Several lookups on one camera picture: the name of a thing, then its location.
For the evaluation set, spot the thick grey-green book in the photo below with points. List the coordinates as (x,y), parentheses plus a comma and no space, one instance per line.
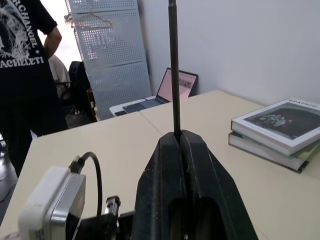
(262,150)

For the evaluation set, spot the open grey laptop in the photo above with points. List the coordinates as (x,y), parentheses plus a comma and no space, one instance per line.
(166,87)

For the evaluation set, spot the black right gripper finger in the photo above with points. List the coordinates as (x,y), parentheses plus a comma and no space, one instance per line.
(212,182)

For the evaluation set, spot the seated person in white shirt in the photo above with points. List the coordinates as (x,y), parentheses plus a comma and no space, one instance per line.
(60,72)

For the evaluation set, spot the small white side table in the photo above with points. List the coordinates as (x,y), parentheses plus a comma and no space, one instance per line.
(116,110)

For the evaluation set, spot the dark-framed desk calendar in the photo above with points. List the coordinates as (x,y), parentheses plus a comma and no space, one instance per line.
(188,82)

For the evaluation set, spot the white perforated metal panel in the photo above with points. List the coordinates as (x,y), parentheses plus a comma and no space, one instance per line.
(112,55)

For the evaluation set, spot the long dark metal bit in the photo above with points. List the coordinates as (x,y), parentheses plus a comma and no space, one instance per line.
(174,75)

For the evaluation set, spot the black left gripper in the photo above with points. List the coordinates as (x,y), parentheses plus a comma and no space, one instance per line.
(102,227)

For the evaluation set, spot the person in black printed t-shirt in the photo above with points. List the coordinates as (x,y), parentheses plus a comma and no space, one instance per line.
(22,82)

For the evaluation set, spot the black office chair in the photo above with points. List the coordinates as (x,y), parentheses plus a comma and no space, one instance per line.
(78,85)

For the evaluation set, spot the white book with dark cover photo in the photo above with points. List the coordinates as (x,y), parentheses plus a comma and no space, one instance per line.
(277,122)

